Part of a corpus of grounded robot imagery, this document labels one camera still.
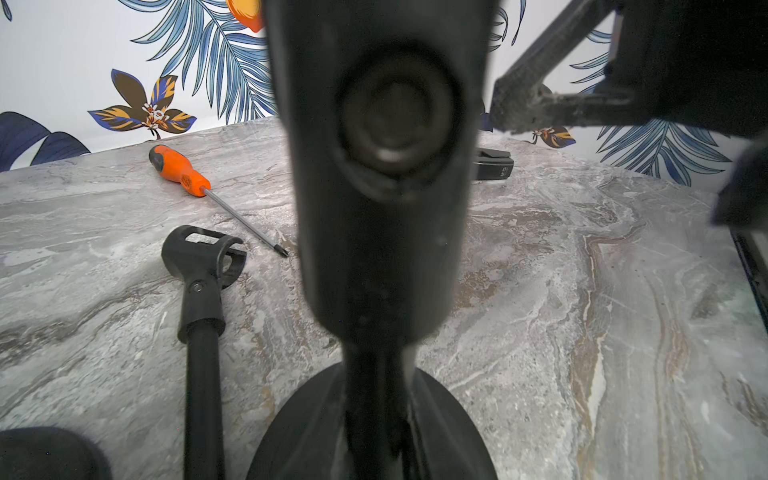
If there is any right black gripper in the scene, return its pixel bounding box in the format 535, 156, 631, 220
488, 0, 768, 229

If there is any black stand pole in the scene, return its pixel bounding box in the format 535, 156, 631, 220
161, 225, 247, 479
262, 1, 497, 470

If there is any black round base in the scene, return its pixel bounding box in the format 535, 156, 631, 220
1, 427, 113, 480
246, 363, 497, 479

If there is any black clip piece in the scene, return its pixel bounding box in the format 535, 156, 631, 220
473, 148, 515, 181

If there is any aluminium front rail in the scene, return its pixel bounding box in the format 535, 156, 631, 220
731, 230, 767, 326

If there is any orange handled screwdriver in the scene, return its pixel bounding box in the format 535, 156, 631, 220
148, 145, 289, 258

